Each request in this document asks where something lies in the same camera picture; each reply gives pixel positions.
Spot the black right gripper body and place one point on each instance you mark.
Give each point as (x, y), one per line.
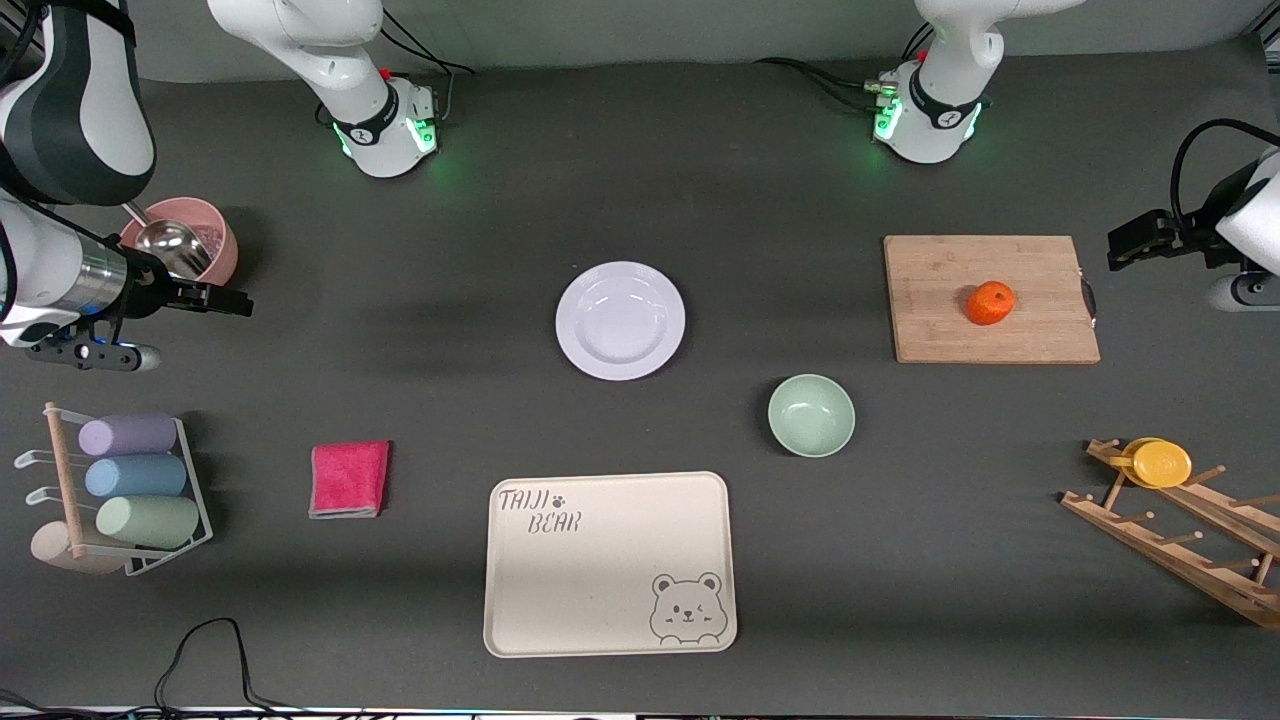
(150, 283)

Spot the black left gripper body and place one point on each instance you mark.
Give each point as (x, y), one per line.
(1189, 244)

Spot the orange fruit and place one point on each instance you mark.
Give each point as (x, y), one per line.
(990, 303)

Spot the white round plate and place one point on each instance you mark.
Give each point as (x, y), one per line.
(620, 320)

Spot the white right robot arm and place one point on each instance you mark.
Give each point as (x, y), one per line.
(290, 40)

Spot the metal scoop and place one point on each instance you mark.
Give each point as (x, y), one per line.
(175, 245)

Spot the pink bowl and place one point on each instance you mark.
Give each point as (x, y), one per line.
(225, 250)

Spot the purple cup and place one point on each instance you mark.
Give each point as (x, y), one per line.
(128, 435)

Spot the blue cup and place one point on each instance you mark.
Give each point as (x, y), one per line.
(135, 476)

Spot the wooden cutting board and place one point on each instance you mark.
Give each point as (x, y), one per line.
(940, 300)

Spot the pink folded cloth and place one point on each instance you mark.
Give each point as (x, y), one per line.
(349, 479)

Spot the yellow mug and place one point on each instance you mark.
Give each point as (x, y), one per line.
(1160, 464)

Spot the green cup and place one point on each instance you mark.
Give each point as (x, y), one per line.
(148, 521)

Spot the beige cup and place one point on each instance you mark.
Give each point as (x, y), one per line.
(50, 548)

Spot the wooden mug rack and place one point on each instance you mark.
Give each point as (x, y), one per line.
(1160, 545)

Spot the light green bowl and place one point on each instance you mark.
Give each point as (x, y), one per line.
(811, 416)

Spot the beige bear print tray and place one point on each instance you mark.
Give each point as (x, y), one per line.
(600, 580)

